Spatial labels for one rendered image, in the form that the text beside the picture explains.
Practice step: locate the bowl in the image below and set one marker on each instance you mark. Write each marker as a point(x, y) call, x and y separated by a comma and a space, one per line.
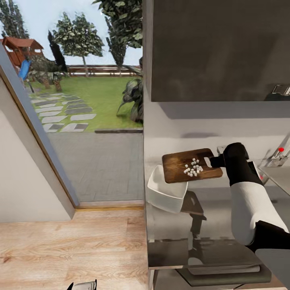
point(173, 190)

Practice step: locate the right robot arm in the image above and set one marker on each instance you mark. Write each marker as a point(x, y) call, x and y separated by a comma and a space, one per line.
point(255, 222)

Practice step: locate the drop in sink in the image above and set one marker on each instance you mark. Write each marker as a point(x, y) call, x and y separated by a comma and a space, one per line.
point(279, 174)

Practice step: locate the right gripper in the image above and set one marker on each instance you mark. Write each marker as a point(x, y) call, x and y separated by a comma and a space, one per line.
point(217, 162)

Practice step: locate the fixed window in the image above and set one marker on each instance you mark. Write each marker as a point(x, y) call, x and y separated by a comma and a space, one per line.
point(74, 69)

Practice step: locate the cabinet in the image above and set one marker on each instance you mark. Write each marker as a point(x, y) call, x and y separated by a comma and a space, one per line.
point(218, 50)

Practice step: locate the cutting board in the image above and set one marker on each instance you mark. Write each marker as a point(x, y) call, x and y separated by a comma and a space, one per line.
point(174, 165)

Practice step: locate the dishwasher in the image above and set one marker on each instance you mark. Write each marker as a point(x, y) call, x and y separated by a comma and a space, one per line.
point(210, 278)

